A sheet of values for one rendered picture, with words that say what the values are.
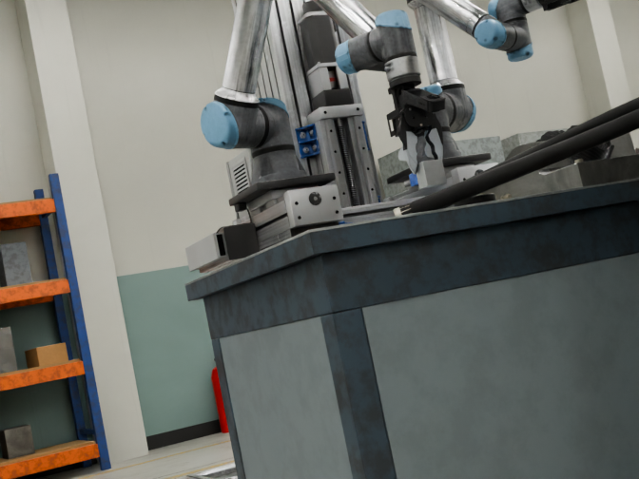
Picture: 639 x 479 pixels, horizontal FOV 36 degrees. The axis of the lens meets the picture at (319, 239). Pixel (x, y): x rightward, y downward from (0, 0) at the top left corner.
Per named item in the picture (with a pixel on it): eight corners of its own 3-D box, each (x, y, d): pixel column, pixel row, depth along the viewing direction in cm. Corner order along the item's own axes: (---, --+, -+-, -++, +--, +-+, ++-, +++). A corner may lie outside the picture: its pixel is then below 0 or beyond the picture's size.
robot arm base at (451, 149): (401, 174, 283) (395, 141, 284) (445, 168, 289) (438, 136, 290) (428, 162, 269) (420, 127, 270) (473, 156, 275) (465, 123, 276)
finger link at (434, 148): (438, 170, 218) (422, 133, 218) (452, 164, 213) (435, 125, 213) (427, 175, 217) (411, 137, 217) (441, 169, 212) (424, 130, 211)
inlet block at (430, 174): (398, 198, 219) (394, 175, 220) (417, 195, 221) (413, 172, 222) (427, 185, 207) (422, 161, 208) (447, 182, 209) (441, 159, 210)
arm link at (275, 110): (304, 144, 260) (294, 95, 261) (270, 143, 249) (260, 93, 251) (272, 156, 267) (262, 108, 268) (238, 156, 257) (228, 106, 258)
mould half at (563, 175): (447, 237, 227) (435, 181, 228) (537, 220, 237) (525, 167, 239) (584, 194, 181) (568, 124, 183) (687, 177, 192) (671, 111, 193)
